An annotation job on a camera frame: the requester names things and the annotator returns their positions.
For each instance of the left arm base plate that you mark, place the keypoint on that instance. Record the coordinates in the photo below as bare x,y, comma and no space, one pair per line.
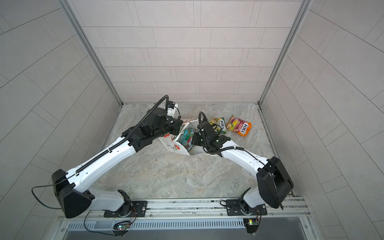
132,209

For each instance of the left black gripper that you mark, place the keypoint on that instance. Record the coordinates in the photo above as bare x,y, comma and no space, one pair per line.
176,125

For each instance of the orange pink Fox's candy packet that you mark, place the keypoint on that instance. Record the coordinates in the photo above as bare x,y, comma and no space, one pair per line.
239,126

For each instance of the left circuit board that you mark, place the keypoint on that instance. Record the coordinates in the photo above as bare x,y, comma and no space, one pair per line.
122,226

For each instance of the white paper bag red flower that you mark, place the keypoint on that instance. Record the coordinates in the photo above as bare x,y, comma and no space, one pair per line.
170,142

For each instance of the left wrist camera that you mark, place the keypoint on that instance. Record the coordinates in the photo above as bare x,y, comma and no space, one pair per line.
172,107

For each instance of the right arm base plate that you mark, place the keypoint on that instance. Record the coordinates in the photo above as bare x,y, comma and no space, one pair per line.
240,208

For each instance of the circuit board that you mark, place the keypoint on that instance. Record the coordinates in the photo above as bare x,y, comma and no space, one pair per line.
122,226
251,225

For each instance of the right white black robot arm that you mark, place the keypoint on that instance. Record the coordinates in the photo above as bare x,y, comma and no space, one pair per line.
273,181

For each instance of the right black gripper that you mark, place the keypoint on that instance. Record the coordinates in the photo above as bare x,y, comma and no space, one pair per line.
195,139

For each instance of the teal candy packet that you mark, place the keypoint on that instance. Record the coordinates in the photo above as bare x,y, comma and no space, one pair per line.
186,138

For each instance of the right circuit board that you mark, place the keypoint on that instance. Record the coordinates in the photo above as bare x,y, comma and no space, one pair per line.
251,225

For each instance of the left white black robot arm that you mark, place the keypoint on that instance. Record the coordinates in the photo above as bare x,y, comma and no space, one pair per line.
73,189

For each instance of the green yellow Fox's candy packet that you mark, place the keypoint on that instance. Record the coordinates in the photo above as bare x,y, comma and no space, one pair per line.
219,123

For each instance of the aluminium mounting rail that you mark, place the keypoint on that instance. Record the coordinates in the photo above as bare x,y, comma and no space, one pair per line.
200,208

